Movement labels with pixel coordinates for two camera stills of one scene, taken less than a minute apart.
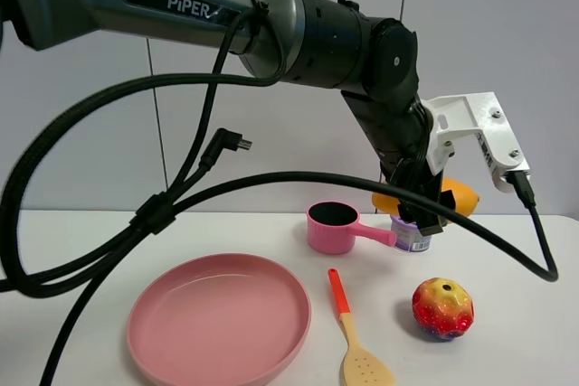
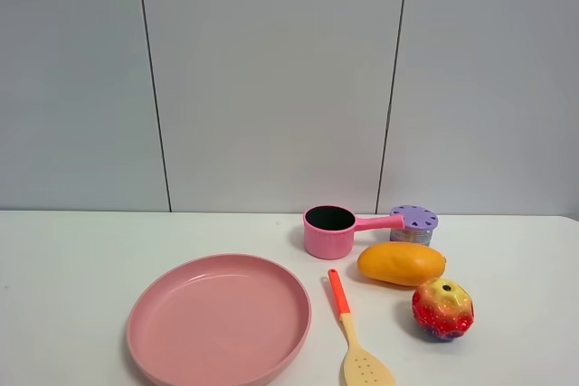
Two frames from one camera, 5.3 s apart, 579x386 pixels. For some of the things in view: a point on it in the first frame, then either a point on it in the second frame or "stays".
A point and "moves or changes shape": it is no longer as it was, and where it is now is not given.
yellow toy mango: (467, 198) → (401, 264)
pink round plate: (218, 320) stays
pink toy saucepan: (332, 228) moves or changes shape
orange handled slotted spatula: (361, 368) stays
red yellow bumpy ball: (442, 307) stays
